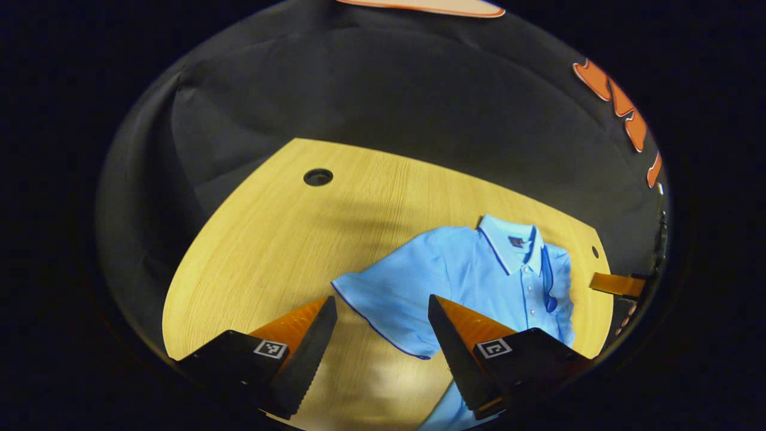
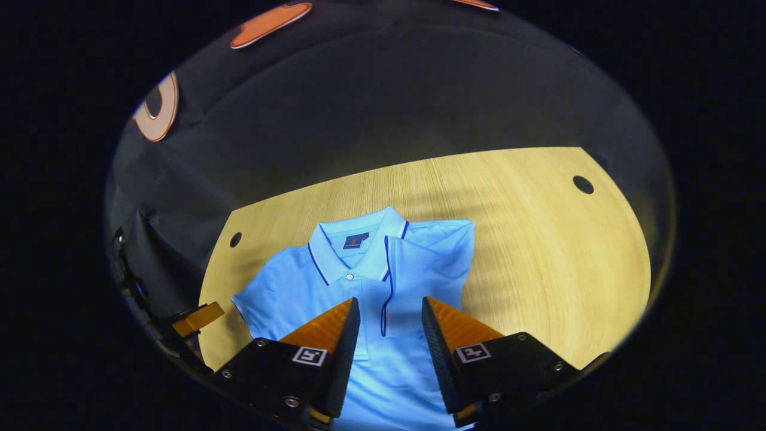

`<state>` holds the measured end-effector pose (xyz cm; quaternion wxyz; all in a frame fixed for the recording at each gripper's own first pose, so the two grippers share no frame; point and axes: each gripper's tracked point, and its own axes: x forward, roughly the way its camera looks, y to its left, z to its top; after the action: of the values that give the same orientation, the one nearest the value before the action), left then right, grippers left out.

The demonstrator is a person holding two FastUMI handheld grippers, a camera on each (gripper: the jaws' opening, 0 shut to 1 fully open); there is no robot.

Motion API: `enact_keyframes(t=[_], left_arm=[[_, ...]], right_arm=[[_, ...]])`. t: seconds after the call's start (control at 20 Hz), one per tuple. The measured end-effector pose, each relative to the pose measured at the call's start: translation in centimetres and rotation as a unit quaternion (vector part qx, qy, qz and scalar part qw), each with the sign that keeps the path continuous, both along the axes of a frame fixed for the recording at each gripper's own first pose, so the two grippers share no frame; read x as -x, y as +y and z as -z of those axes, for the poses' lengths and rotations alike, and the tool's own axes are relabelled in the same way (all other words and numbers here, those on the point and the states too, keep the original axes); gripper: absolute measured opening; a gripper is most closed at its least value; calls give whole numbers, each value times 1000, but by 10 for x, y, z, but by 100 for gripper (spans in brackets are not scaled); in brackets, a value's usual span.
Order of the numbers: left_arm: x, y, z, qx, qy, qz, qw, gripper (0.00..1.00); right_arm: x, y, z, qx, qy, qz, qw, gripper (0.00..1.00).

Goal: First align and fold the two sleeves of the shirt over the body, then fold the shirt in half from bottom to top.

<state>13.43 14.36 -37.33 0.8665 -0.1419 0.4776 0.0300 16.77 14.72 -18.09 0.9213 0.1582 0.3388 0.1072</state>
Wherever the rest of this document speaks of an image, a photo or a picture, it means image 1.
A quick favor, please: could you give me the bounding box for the black backdrop cloth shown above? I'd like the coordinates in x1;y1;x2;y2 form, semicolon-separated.
96;0;670;360

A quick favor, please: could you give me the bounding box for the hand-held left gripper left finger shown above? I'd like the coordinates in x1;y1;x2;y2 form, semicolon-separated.
175;295;339;420

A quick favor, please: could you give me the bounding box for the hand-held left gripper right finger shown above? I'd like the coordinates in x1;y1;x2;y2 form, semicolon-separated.
427;294;596;420

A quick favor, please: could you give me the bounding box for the light blue T-shirt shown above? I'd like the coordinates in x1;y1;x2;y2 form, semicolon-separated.
331;214;576;431

